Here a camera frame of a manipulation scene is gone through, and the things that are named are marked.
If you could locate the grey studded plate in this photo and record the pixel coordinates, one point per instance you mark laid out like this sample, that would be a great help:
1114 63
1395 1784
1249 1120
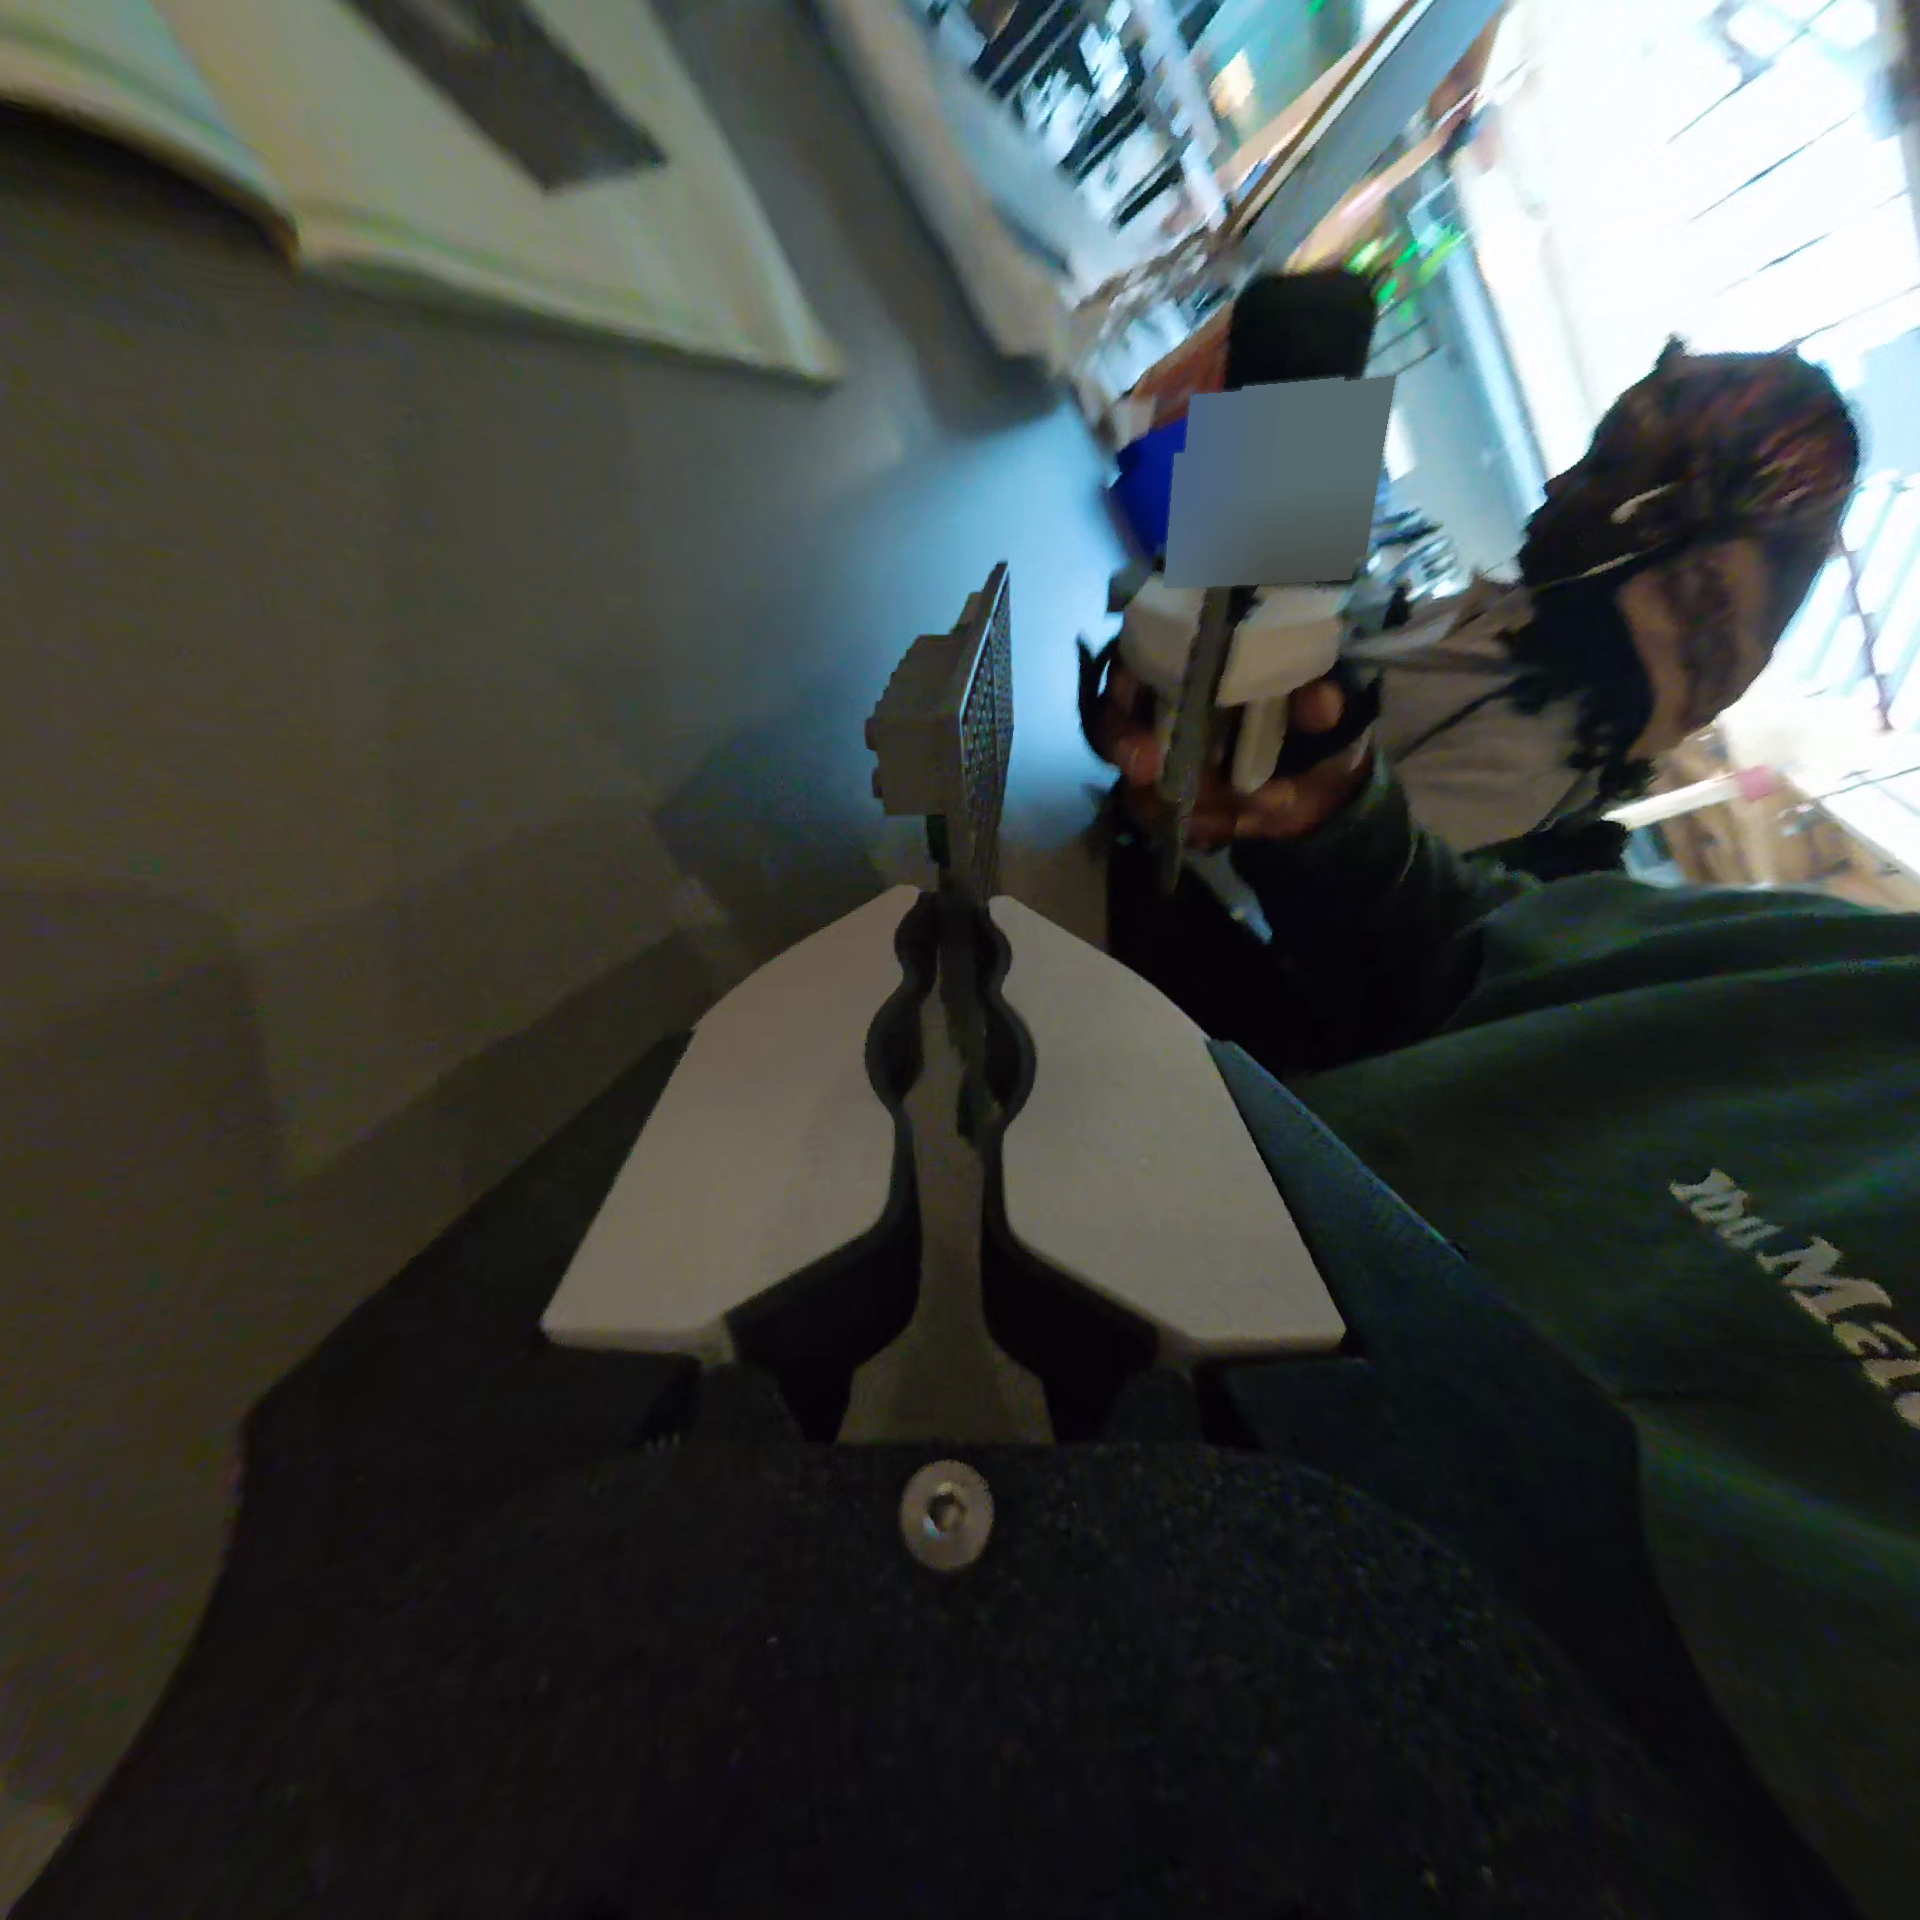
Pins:
1193 751

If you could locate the blue storage bin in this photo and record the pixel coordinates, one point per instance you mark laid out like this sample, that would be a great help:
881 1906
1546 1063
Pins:
1149 494

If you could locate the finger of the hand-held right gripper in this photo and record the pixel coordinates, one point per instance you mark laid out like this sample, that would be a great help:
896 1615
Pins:
1158 639
1283 644

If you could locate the instruction booklet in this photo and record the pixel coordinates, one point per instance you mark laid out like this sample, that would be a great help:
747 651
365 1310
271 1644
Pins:
525 254

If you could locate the grey desk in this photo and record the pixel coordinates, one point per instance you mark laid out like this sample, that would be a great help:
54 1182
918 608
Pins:
450 675

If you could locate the grey studded baseplate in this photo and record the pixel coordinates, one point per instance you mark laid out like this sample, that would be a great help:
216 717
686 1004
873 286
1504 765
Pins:
983 720

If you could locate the operator in green sweatshirt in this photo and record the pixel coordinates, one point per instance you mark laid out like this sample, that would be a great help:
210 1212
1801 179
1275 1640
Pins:
1651 1051

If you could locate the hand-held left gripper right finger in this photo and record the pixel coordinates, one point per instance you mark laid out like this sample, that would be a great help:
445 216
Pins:
1155 1171

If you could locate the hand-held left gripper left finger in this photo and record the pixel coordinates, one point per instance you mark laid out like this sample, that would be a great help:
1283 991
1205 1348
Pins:
720 1171

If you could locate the person's right forearm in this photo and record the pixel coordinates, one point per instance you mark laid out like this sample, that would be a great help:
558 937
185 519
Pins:
1395 900

